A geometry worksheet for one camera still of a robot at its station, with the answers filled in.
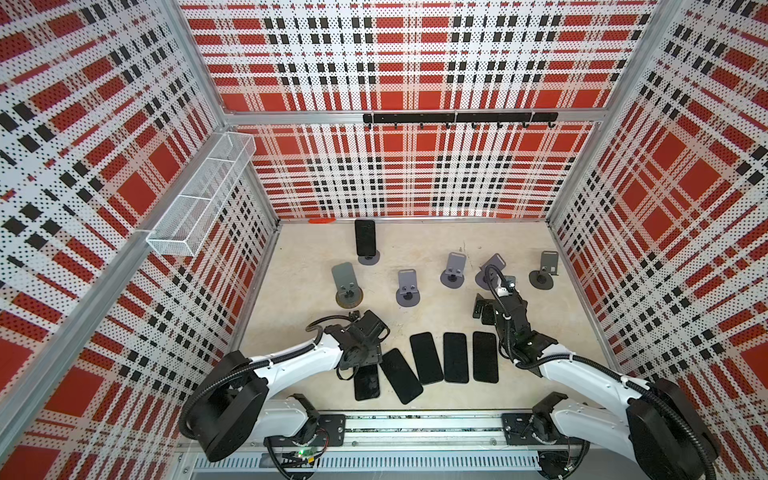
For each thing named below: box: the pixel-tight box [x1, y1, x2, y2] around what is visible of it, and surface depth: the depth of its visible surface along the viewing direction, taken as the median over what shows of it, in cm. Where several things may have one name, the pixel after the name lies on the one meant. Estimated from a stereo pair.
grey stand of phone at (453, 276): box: [440, 252, 466, 289], surface depth 101 cm
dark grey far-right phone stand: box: [528, 250, 559, 290], surface depth 100 cm
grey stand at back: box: [357, 250, 381, 266], surface depth 110 cm
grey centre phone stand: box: [396, 269, 421, 307], surface depth 100 cm
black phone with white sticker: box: [380, 348, 423, 405], surface depth 84 cm
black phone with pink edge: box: [443, 332, 469, 384], surface depth 88 cm
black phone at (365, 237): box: [355, 220, 376, 256], surface depth 101 cm
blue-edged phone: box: [409, 332, 444, 384], surface depth 88 cm
